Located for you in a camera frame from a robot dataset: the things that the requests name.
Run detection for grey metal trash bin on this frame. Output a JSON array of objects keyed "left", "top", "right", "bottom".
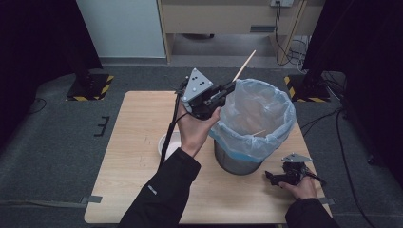
[{"left": 213, "top": 140, "right": 264, "bottom": 176}]

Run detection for black stand base yellow stripes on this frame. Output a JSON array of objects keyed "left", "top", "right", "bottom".
[
  {"left": 66, "top": 73, "right": 114, "bottom": 103},
  {"left": 283, "top": 73, "right": 332, "bottom": 104}
]

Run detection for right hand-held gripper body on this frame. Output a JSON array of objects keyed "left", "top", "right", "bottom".
[{"left": 281, "top": 153, "right": 313, "bottom": 185}]

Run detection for white disposable bowl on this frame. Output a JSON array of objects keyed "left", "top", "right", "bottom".
[{"left": 157, "top": 132, "right": 182, "bottom": 161}]

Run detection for thin black floor cable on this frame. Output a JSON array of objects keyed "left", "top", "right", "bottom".
[{"left": 27, "top": 97, "right": 48, "bottom": 116}]

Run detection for hand-held gripper black cable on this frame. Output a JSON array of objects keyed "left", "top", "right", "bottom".
[
  {"left": 304, "top": 170, "right": 328, "bottom": 188},
  {"left": 159, "top": 81, "right": 188, "bottom": 169}
]

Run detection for black power cable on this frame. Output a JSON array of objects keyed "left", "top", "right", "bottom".
[{"left": 274, "top": 1, "right": 306, "bottom": 67}]

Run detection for person's left hand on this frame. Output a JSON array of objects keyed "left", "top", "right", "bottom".
[{"left": 176, "top": 101, "right": 221, "bottom": 159}]

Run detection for black curtain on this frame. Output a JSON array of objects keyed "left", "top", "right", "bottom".
[
  {"left": 0, "top": 0, "right": 103, "bottom": 150},
  {"left": 302, "top": 0, "right": 403, "bottom": 179}
]

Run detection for white power strip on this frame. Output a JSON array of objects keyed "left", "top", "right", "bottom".
[{"left": 270, "top": 0, "right": 294, "bottom": 8}]

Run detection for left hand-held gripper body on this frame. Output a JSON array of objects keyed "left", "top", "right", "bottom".
[{"left": 180, "top": 67, "right": 227, "bottom": 121}]

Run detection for long black floor cable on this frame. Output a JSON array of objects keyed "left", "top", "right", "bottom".
[{"left": 299, "top": 107, "right": 378, "bottom": 228}]

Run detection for translucent blue bin bag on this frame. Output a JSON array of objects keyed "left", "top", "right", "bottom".
[{"left": 208, "top": 78, "right": 297, "bottom": 164}]

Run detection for person's right hand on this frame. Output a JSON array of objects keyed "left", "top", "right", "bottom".
[{"left": 278, "top": 175, "right": 318, "bottom": 201}]

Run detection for left hand-held gripper black cable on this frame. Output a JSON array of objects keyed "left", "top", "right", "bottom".
[{"left": 159, "top": 81, "right": 188, "bottom": 169}]

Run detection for white panel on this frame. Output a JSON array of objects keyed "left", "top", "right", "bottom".
[{"left": 75, "top": 0, "right": 167, "bottom": 59}]

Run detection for right hand-held gripper black cable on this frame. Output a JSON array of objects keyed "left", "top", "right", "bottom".
[{"left": 304, "top": 170, "right": 328, "bottom": 188}]

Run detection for beige wooden desk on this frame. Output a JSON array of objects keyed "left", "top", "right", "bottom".
[{"left": 157, "top": 0, "right": 326, "bottom": 65}]

